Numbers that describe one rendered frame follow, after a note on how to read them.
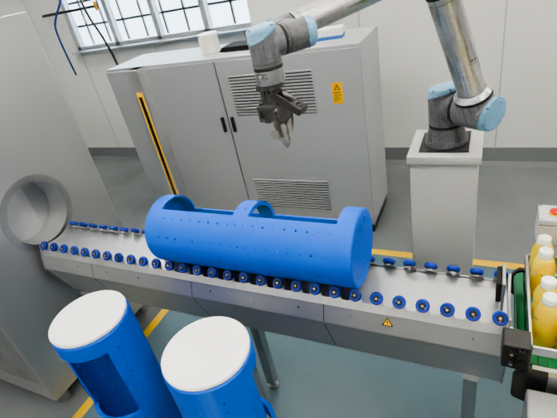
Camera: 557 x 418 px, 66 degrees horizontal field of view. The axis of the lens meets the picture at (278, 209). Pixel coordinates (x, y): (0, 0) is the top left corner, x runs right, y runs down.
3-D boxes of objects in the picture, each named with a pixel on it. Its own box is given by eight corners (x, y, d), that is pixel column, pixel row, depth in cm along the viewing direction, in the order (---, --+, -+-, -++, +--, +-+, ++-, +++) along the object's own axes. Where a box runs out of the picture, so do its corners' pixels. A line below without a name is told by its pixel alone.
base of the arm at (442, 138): (428, 133, 215) (427, 114, 210) (469, 131, 206) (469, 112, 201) (422, 150, 201) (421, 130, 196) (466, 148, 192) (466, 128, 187)
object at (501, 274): (494, 291, 143) (497, 262, 136) (502, 293, 142) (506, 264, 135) (493, 313, 135) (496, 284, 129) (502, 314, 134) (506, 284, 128)
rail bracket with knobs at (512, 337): (500, 345, 128) (503, 321, 123) (527, 350, 125) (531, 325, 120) (499, 371, 121) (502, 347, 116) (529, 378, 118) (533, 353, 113)
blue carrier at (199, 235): (193, 238, 204) (178, 184, 192) (375, 260, 166) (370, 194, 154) (154, 272, 182) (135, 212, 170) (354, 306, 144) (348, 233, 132)
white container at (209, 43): (208, 51, 342) (203, 31, 335) (225, 48, 335) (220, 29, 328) (197, 55, 330) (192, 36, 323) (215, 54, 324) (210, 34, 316)
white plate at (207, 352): (209, 405, 114) (210, 407, 114) (266, 331, 132) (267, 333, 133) (142, 368, 129) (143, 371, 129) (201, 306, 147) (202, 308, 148)
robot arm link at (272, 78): (288, 63, 129) (270, 73, 123) (291, 79, 132) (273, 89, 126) (264, 65, 134) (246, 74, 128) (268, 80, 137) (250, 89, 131)
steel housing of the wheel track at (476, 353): (99, 264, 257) (75, 218, 240) (502, 335, 163) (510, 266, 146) (62, 298, 236) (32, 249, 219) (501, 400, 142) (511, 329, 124)
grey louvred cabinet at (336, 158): (189, 189, 466) (143, 54, 392) (388, 200, 374) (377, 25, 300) (159, 216, 426) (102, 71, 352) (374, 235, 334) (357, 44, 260)
